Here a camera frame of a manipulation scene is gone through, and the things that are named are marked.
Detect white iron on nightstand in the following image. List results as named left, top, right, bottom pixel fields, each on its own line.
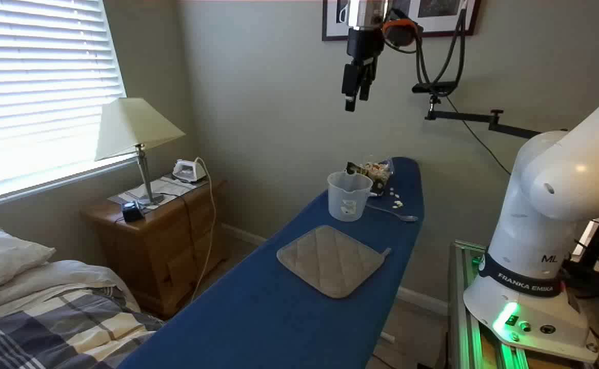
left=172, top=161, right=208, bottom=184

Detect bed with plaid bedding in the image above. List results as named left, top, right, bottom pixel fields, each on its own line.
left=0, top=261, right=164, bottom=369

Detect white power cord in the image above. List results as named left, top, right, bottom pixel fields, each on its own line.
left=186, top=155, right=219, bottom=304

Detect metal spoon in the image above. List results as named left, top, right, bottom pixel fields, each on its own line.
left=367, top=205, right=418, bottom=223

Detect black camera on boom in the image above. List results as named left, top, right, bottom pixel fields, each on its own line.
left=412, top=82, right=536, bottom=139

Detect papers on nightstand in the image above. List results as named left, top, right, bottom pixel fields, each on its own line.
left=111, top=176, right=192, bottom=207

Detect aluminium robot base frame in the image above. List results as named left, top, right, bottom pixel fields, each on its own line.
left=447, top=240, right=599, bottom=369

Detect wooden nightstand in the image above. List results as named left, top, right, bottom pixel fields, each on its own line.
left=85, top=180, right=227, bottom=318

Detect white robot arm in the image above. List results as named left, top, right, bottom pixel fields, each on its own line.
left=464, top=107, right=599, bottom=364

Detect small black box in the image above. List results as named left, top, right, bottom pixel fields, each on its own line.
left=120, top=204, right=143, bottom=223

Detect cream table lamp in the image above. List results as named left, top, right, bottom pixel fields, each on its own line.
left=95, top=99, right=183, bottom=190

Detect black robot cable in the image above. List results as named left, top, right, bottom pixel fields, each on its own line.
left=380, top=0, right=469, bottom=99

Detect grey quilted pot holder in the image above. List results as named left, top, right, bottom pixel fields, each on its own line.
left=276, top=226, right=389, bottom=299

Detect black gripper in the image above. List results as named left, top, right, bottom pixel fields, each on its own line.
left=343, top=0, right=386, bottom=113

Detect blue ironing board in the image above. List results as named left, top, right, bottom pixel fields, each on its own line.
left=118, top=158, right=424, bottom=369

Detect clear plastic jar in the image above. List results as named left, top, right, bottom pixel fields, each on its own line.
left=329, top=171, right=372, bottom=221

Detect framed wall picture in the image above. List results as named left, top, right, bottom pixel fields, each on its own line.
left=323, top=0, right=482, bottom=42

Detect window blinds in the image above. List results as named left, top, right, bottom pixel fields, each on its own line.
left=0, top=0, right=126, bottom=195

